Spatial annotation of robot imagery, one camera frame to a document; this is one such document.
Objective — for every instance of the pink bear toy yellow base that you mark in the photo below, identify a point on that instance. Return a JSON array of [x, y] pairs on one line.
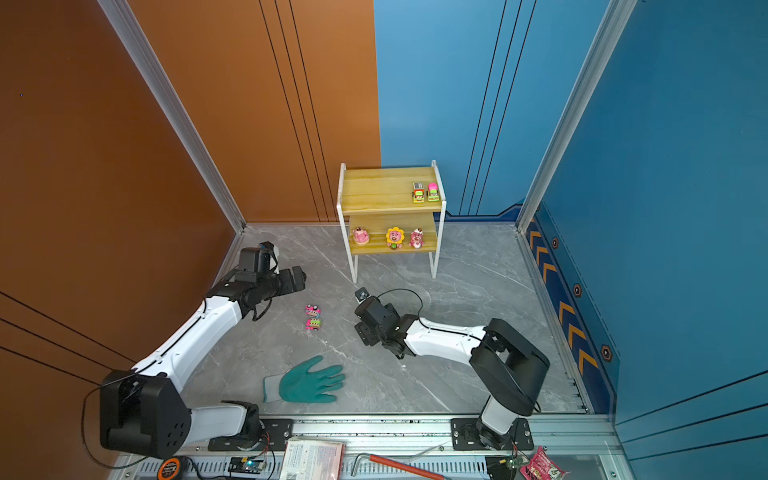
[[360, 236]]

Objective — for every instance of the small board right edge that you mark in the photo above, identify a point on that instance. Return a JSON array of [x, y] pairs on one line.
[[500, 468]]

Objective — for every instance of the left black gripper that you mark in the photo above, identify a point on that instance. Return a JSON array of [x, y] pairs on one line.
[[289, 285]]

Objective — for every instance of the green circuit board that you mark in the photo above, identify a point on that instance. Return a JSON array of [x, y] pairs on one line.
[[246, 465]]

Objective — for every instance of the green orange toy truck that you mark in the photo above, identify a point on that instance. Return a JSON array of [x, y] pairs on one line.
[[420, 193]]

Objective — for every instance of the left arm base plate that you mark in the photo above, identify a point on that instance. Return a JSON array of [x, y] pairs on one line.
[[270, 434]]

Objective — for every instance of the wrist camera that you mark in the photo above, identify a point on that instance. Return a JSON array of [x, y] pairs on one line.
[[270, 253], [361, 294]]

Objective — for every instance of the pink toy car upper left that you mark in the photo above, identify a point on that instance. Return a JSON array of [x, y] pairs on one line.
[[313, 311]]

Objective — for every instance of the orange tape measure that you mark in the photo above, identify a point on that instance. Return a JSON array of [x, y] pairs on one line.
[[170, 469]]

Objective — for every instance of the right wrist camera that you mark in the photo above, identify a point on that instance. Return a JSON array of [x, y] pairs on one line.
[[361, 294]]

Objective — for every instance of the plastic bag with papers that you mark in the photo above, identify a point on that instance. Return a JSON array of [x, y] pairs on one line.
[[310, 459]]

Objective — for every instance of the yellow wooden two-tier shelf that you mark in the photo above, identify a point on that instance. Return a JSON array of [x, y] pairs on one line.
[[377, 199]]

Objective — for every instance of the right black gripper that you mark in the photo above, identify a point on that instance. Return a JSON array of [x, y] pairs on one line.
[[365, 335]]

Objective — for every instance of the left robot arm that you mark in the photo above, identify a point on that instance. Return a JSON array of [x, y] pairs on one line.
[[141, 410]]

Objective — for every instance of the pink yellow flower toy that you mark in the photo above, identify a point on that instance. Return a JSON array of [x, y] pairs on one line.
[[395, 237]]

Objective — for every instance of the pink green toy car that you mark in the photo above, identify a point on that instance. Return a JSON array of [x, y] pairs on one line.
[[313, 324]]

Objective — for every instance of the red handled hex wrench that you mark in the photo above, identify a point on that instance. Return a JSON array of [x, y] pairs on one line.
[[395, 465]]

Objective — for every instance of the pink snack packet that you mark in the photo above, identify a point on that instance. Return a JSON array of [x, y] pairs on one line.
[[541, 467]]

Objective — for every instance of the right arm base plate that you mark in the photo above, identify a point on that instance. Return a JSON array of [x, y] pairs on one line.
[[471, 434]]

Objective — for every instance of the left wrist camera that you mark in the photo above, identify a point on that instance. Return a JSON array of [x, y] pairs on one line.
[[270, 253]]

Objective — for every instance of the pink green toy vehicle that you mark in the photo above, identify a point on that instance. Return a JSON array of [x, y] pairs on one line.
[[433, 193]]

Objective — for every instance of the green rubber work glove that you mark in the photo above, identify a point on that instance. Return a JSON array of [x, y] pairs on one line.
[[304, 385]]

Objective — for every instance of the pink strawberry bear toy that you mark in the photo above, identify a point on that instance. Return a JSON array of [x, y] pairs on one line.
[[417, 238]]

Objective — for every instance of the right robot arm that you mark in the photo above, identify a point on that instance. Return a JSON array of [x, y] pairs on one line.
[[510, 367]]

